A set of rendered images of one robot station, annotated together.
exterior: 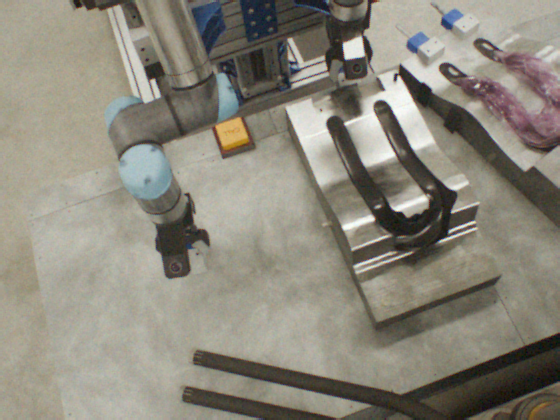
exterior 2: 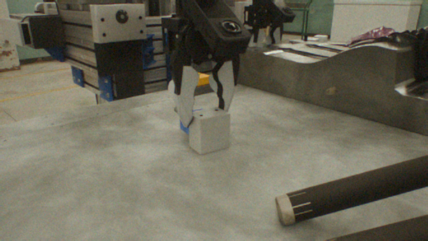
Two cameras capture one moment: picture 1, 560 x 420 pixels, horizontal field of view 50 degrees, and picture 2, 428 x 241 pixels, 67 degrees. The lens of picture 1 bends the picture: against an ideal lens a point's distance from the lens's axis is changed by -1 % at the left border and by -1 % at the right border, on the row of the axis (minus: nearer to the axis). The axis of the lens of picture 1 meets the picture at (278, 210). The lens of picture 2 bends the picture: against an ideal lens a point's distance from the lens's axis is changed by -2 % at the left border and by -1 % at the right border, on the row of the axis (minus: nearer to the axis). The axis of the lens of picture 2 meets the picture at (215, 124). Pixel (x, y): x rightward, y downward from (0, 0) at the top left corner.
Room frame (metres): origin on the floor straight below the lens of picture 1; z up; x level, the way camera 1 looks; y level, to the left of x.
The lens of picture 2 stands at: (0.08, 0.42, 1.01)
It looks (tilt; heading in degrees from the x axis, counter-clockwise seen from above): 22 degrees down; 329
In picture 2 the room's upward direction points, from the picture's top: straight up
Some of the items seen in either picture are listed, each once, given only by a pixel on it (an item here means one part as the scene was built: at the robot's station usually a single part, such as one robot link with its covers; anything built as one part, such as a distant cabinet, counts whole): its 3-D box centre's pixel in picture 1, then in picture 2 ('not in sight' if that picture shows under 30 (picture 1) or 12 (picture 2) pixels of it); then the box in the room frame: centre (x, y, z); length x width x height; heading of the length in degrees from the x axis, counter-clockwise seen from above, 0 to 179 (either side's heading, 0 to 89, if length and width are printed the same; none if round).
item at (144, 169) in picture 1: (149, 178); not in sight; (0.49, 0.19, 1.14); 0.09 x 0.08 x 0.11; 13
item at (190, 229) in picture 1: (173, 216); (196, 16); (0.50, 0.19, 0.99); 0.09 x 0.08 x 0.12; 0
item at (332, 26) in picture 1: (346, 26); (263, 6); (0.86, -0.22, 0.99); 0.09 x 0.08 x 0.12; 1
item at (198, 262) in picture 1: (190, 240); (194, 120); (0.51, 0.19, 0.83); 0.13 x 0.05 x 0.05; 0
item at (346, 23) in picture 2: not in sight; (372, 23); (4.49, -6.16, 0.47); 1.52 x 0.77 x 0.94; 14
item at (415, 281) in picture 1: (387, 187); (358, 66); (0.53, -0.23, 0.87); 0.50 x 0.26 x 0.14; 10
